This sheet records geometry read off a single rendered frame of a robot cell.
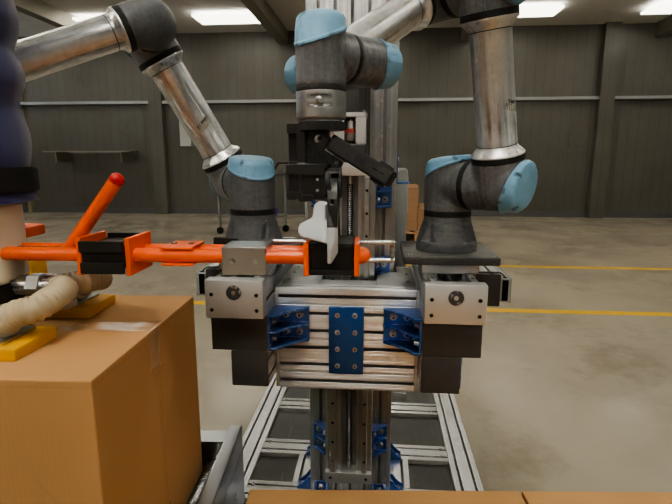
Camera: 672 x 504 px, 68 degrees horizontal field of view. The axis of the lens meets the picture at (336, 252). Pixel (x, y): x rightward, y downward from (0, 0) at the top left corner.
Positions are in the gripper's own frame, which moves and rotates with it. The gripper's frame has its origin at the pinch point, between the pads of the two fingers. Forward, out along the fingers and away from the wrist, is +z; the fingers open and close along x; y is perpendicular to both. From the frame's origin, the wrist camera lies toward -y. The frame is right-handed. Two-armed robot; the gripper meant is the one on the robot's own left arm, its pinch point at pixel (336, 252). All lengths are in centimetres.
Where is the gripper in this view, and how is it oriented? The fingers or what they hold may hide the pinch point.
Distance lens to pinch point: 78.7
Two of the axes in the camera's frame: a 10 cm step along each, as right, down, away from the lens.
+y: -10.0, 0.0, 0.4
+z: 0.1, 9.8, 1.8
